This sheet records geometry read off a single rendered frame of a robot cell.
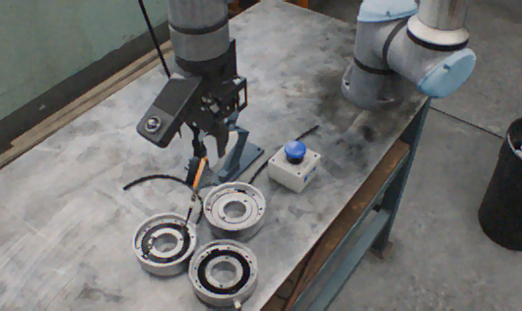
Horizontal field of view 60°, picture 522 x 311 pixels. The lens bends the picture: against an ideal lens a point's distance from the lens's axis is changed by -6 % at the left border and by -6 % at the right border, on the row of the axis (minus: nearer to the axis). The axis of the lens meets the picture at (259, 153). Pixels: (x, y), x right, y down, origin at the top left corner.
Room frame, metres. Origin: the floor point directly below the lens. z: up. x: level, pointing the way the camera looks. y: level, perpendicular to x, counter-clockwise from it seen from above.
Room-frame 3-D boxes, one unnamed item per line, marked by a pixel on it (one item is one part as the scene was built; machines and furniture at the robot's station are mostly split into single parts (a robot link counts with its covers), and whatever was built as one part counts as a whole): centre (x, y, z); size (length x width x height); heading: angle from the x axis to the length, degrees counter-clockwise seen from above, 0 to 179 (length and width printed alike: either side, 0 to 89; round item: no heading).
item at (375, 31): (0.88, -0.27, 0.97); 0.13 x 0.12 x 0.14; 30
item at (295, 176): (0.62, -0.07, 0.82); 0.08 x 0.07 x 0.05; 143
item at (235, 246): (0.39, 0.06, 0.82); 0.10 x 0.10 x 0.04
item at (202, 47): (0.54, 0.08, 1.15); 0.08 x 0.08 x 0.05
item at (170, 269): (0.45, 0.15, 0.82); 0.10 x 0.10 x 0.04
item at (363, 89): (0.89, -0.27, 0.85); 0.15 x 0.15 x 0.10
